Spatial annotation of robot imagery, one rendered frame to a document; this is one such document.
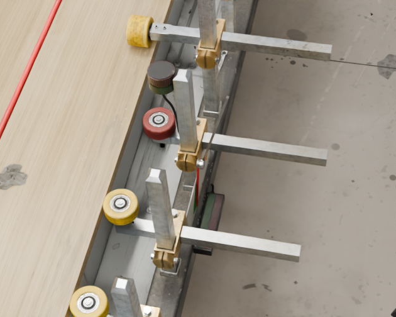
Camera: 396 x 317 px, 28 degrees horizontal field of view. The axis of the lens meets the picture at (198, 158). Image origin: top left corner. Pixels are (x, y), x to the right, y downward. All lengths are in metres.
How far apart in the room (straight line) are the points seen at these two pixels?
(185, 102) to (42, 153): 0.39
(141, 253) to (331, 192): 1.04
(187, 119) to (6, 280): 0.53
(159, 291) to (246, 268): 0.85
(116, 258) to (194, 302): 0.66
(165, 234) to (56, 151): 0.36
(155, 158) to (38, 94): 0.39
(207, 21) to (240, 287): 1.08
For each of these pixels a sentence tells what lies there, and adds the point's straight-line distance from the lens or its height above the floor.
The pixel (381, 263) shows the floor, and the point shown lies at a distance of 2.77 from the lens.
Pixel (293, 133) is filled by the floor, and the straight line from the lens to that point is 3.03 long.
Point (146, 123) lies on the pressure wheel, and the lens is 1.92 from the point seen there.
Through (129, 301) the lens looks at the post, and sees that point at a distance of 1.48.
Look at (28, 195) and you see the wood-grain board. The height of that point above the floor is 0.90.
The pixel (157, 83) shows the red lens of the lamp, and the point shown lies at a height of 1.13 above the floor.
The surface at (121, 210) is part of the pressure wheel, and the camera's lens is 1.79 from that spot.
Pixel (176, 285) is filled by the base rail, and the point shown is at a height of 0.70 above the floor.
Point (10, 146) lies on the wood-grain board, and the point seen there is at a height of 0.90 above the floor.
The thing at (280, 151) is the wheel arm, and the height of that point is 0.86.
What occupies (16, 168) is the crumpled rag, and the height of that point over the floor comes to 0.91.
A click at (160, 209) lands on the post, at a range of 1.66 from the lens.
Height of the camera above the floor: 2.41
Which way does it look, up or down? 54 degrees down
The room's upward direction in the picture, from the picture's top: 5 degrees counter-clockwise
